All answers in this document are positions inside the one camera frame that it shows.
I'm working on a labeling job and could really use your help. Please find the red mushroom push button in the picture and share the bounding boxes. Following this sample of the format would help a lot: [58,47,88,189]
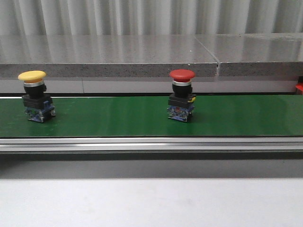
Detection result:
[167,69,196,122]

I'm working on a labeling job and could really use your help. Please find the yellow mushroom push button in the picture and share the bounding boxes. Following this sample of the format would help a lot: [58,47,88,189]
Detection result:
[18,70,55,123]

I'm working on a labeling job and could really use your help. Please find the grey stone counter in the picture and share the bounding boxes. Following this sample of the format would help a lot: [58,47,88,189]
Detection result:
[0,33,303,95]

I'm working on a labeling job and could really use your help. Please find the green conveyor belt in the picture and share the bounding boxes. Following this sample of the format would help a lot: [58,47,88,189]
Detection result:
[0,95,303,137]

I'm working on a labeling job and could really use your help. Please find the red plastic object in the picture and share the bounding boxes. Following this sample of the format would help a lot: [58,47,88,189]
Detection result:
[295,76,303,95]

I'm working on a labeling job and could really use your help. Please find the white pleated curtain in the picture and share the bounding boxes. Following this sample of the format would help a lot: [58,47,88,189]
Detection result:
[0,0,303,35]

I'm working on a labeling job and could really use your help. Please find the aluminium conveyor frame rail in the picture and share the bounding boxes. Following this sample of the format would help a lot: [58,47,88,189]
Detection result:
[0,136,303,160]

